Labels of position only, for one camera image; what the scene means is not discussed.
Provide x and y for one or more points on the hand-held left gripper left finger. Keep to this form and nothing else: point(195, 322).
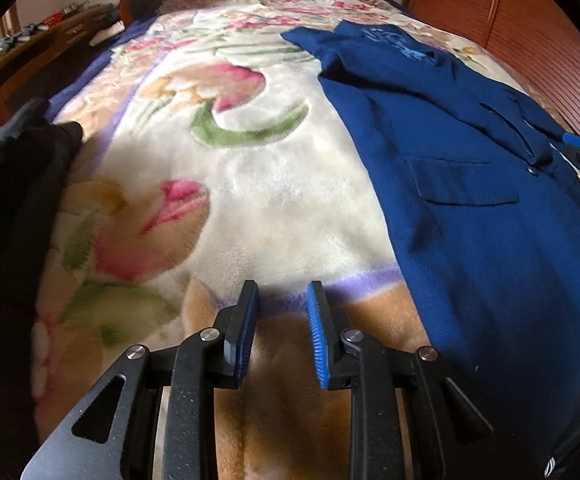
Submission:
point(246, 332)

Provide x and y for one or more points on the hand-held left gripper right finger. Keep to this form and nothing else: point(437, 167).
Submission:
point(316, 332)

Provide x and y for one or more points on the blue jacket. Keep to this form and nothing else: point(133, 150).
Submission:
point(450, 240)

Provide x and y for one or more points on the floral plush blanket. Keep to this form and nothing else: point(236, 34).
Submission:
point(270, 200)

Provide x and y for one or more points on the wooden louvered wardrobe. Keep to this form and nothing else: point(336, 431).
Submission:
point(530, 15)

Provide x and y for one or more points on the black cloth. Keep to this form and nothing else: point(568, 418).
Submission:
point(9, 220)

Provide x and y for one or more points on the navy bed sheet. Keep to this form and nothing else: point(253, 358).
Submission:
point(102, 65)

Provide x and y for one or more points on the white cloth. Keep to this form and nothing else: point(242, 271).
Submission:
point(107, 33)

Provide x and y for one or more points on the wooden desk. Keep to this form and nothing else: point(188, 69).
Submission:
point(29, 50)

